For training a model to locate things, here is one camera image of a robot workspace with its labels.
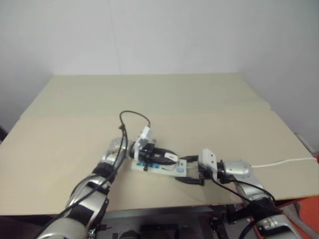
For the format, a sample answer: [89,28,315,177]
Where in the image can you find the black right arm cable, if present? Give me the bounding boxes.
[209,172,277,203]

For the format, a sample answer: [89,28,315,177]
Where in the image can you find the white power strip cable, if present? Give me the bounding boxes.
[250,157,319,168]

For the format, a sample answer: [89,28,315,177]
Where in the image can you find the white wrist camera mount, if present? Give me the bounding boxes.
[133,125,157,161]
[198,148,218,173]

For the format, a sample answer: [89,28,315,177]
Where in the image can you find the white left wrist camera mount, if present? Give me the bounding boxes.
[133,125,157,161]

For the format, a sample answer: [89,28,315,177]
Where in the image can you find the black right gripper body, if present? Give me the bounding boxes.
[197,166,213,187]

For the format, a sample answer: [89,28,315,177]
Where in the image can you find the white charger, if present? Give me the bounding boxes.
[164,152,179,164]

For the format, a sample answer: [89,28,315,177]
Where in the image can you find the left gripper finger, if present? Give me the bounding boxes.
[152,147,175,157]
[149,155,174,167]

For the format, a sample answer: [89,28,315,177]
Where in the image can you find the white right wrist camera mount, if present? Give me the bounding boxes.
[198,148,218,173]

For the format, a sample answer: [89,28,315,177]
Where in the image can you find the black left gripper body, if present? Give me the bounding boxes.
[138,142,160,173]

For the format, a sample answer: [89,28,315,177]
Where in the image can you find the white power strip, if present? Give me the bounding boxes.
[130,159,188,178]

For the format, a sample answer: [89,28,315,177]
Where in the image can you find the black metal frame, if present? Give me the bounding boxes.
[208,203,252,239]

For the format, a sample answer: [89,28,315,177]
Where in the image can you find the orange object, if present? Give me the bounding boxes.
[297,196,319,239]

